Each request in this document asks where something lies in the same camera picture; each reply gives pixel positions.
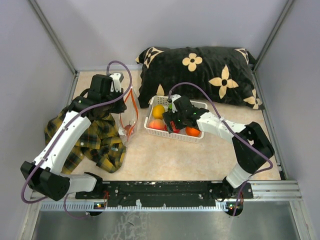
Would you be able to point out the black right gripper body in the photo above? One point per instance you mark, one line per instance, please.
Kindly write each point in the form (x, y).
(177, 118)

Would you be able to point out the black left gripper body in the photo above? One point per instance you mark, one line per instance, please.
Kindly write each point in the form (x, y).
(116, 107)

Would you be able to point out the red apple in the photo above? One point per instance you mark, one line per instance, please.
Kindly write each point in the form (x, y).
(175, 130)

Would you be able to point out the white perforated plastic basket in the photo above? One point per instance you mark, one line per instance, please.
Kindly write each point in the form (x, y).
(182, 135)

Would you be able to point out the clear zip bag orange zipper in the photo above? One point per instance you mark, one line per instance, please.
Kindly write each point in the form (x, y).
(131, 115)

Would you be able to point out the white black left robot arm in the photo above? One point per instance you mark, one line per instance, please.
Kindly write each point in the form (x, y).
(44, 174)

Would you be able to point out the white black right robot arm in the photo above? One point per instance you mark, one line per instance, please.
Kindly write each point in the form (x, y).
(251, 145)

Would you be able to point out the orange tangerine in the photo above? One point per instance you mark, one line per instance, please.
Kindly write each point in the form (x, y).
(193, 132)

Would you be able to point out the yellow lemon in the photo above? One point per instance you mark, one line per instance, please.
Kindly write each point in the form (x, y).
(157, 111)

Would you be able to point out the orange peach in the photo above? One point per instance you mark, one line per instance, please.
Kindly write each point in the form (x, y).
(157, 124)

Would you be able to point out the yellow black plaid shirt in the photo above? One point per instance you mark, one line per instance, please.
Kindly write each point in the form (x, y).
(100, 143)

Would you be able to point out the black floral plush pillow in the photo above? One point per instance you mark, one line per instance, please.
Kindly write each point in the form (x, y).
(224, 73)

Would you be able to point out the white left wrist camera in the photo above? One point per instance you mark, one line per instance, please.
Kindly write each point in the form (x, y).
(116, 82)

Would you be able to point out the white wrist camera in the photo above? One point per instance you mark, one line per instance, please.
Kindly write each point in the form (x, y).
(173, 99)
(116, 82)

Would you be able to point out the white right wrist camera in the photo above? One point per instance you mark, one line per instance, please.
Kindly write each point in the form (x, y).
(173, 99)

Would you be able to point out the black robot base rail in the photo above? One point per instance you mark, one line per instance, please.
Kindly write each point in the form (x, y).
(160, 193)

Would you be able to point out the aluminium frame rail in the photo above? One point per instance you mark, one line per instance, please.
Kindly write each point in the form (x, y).
(254, 192)

